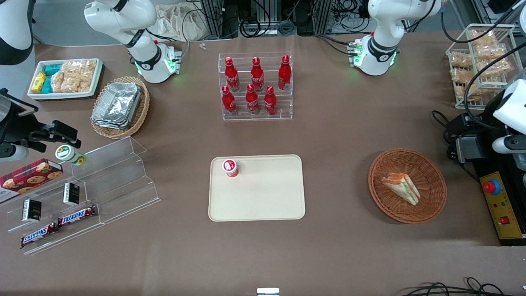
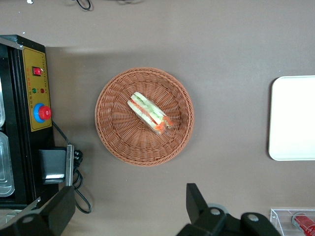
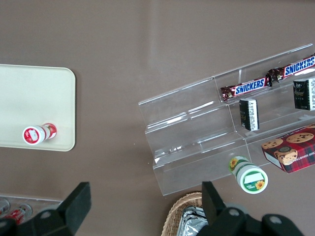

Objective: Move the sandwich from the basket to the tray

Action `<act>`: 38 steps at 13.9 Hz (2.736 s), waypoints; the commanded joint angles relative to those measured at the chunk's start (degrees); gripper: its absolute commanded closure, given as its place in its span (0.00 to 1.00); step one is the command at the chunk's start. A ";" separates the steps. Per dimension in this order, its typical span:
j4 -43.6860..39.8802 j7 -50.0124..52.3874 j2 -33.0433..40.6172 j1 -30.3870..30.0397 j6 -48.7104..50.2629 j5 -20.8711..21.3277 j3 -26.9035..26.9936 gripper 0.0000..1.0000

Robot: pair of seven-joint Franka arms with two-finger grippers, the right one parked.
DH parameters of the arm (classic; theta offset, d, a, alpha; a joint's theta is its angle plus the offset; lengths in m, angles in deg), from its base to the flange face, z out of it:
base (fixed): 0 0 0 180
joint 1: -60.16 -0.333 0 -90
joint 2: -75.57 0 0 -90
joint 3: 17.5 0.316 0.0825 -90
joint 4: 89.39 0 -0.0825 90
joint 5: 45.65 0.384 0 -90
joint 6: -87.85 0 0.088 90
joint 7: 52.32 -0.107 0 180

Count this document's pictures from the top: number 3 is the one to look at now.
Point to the green sunflower yogurt cup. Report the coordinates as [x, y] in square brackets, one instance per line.
[253, 180]

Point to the clear acrylic stepped stand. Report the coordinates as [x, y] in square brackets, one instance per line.
[187, 127]

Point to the red white yogurt cup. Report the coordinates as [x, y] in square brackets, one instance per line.
[32, 134]

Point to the light wicker basket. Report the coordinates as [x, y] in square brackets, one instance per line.
[172, 216]

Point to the small black box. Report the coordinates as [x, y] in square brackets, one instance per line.
[301, 96]
[246, 115]

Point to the red cola bottle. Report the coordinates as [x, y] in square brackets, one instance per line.
[18, 214]

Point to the Snickers chocolate bar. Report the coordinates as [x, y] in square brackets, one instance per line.
[297, 68]
[248, 86]

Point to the beige plastic tray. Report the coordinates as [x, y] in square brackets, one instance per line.
[37, 98]

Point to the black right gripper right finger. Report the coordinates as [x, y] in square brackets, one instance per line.
[216, 216]

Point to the clear acrylic bottle rack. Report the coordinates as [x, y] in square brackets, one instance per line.
[49, 202]

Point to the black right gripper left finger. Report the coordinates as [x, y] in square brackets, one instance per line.
[73, 209]

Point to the stacked foil containers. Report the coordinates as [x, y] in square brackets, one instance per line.
[190, 223]

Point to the red tartan cookie box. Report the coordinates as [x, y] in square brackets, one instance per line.
[297, 150]

